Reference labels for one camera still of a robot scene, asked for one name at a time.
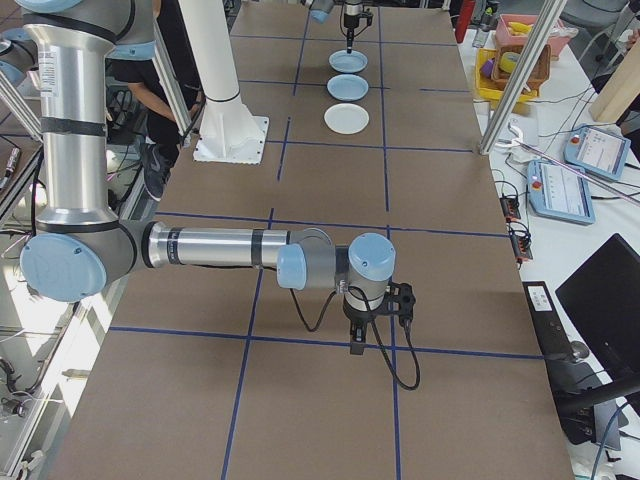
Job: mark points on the light blue round plate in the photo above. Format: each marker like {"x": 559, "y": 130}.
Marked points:
{"x": 347, "y": 87}
{"x": 348, "y": 62}

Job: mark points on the white round plate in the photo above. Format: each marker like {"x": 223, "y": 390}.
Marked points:
{"x": 347, "y": 119}

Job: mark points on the red fire extinguisher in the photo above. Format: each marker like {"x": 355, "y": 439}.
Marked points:
{"x": 463, "y": 20}

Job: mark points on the clear drink bottle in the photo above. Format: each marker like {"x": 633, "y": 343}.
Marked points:
{"x": 484, "y": 27}

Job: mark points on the yellow plastic bin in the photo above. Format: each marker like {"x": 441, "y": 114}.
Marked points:
{"x": 487, "y": 87}

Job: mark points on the pink plastic bin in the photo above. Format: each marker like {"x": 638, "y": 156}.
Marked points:
{"x": 505, "y": 32}

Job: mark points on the yellow tape roll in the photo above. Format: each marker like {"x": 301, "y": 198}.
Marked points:
{"x": 507, "y": 64}

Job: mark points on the small red circuit board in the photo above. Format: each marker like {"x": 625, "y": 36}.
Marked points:
{"x": 511, "y": 207}
{"x": 522, "y": 250}

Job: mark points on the white plastic hook part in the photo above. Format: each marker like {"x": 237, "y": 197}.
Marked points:
{"x": 514, "y": 136}

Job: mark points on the brown wicker basket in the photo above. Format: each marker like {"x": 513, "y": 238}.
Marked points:
{"x": 537, "y": 75}

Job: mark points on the person in black clothes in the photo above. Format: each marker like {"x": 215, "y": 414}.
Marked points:
{"x": 150, "y": 100}

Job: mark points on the light blue teach pendant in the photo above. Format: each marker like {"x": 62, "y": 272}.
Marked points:
{"x": 600, "y": 152}
{"x": 562, "y": 192}

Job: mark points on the black laptop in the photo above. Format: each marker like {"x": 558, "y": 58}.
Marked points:
{"x": 605, "y": 305}

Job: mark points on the thin pink rod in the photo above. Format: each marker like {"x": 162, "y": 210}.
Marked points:
{"x": 575, "y": 170}

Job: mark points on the wooden board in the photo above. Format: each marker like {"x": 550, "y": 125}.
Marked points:
{"x": 617, "y": 85}

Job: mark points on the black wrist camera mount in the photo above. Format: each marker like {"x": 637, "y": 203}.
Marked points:
{"x": 403, "y": 300}

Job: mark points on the white pedestal column with plate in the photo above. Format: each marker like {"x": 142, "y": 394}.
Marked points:
{"x": 220, "y": 75}

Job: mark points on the aluminium frame bar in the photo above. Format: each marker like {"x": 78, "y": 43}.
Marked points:
{"x": 520, "y": 75}
{"x": 172, "y": 90}

